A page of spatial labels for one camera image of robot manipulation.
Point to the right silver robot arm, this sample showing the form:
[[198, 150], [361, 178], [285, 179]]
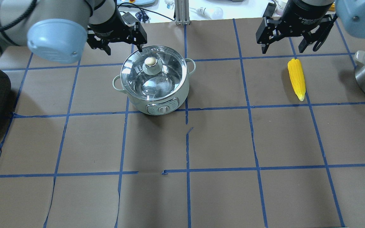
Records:
[[351, 13]]

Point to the yellow plastic corn cob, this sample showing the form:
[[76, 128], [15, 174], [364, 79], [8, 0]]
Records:
[[297, 78]]

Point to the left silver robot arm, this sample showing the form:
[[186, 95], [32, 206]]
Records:
[[57, 30]]

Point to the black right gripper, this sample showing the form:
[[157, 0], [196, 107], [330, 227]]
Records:
[[307, 14]]

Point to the white light bulb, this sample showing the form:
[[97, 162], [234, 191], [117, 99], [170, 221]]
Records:
[[210, 12]]

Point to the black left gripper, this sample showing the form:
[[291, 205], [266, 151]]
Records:
[[105, 23]]

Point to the glass pot lid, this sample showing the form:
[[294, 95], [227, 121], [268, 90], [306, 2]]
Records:
[[155, 73]]

